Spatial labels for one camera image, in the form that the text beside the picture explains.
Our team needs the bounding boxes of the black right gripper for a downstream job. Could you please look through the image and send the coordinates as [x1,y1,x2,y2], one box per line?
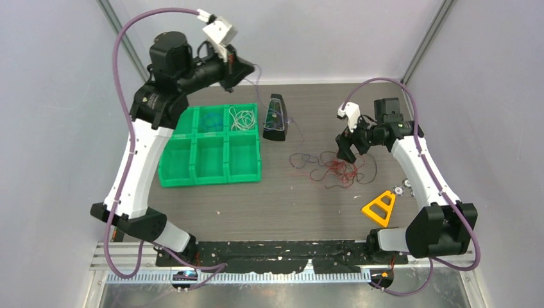
[336,112,385,164]

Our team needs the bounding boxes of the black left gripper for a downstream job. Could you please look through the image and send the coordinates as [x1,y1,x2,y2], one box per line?
[176,42,255,94]

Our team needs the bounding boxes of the white cable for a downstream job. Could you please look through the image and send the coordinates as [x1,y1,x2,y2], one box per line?
[229,105,259,132]

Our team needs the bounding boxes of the blue cable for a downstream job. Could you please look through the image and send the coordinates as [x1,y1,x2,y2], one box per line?
[200,112,226,133]

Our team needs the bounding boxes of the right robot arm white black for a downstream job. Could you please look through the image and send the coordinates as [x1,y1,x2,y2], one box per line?
[336,98,478,264]

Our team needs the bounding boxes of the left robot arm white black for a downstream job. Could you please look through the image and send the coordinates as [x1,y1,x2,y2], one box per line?
[90,31,255,266]

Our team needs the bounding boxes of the green bin back right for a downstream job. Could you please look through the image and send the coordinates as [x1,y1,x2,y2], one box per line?
[227,103,259,133]

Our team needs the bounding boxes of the black metronome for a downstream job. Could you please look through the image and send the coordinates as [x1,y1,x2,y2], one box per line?
[262,93,288,142]

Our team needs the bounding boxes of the small round silver part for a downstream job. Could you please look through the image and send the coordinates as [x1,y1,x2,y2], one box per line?
[393,185,405,196]

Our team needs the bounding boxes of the yellow triangle block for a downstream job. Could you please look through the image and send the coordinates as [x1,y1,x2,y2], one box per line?
[361,191,396,228]

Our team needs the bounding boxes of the green bin back left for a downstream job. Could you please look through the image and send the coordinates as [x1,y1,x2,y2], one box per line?
[172,107,200,139]

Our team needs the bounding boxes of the red cable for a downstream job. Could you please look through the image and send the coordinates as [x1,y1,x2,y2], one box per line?
[309,151,360,190]

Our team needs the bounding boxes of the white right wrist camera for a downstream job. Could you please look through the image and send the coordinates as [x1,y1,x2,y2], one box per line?
[337,102,361,133]

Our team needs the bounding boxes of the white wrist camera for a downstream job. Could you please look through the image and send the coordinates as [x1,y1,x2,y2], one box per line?
[197,9,238,62]
[337,102,361,133]

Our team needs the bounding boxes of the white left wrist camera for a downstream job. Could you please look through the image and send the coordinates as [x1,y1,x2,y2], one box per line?
[197,9,238,62]

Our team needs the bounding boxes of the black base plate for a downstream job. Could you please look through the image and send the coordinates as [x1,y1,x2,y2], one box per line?
[176,239,408,274]

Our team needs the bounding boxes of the aluminium corner post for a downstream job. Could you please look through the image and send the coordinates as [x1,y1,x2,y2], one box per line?
[96,0,151,98]

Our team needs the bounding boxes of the aluminium rail front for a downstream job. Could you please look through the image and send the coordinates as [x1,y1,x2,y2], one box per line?
[89,239,478,285]

